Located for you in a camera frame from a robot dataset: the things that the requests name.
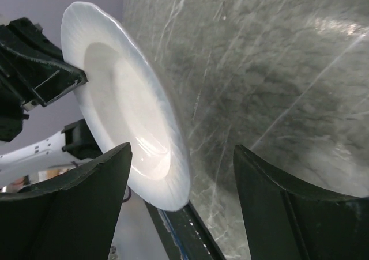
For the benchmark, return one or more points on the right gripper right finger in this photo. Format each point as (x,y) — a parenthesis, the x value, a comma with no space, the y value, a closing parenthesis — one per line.
(288,218)

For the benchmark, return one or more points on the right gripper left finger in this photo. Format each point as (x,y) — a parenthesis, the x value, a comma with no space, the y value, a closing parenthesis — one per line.
(71,216)

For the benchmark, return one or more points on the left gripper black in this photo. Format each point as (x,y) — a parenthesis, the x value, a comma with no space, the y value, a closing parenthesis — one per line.
(33,72)

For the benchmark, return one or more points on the white plate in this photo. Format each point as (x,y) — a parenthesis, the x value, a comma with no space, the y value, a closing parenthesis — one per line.
(128,98)

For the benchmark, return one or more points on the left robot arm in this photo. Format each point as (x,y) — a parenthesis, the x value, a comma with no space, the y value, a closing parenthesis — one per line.
(71,147)

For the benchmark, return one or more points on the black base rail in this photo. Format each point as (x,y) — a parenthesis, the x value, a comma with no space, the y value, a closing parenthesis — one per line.
(184,235)

